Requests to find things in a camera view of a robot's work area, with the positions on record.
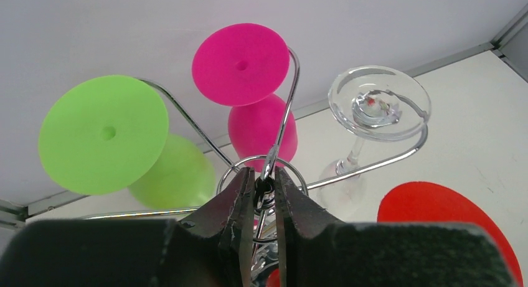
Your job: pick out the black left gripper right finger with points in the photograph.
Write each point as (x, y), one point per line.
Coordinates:
(305, 232)

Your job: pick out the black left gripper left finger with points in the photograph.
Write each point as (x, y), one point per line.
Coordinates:
(215, 242)

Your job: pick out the chrome wine glass rack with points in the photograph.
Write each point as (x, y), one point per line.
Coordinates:
(265, 248)

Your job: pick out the red wine glass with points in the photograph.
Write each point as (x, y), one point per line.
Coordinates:
(425, 234)

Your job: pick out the clear wine glass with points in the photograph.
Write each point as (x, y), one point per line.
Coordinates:
(374, 103)

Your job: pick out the green wine glass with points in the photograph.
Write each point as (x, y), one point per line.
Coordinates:
(112, 133)

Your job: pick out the pink wine glass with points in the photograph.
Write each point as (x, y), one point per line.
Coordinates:
(241, 66)

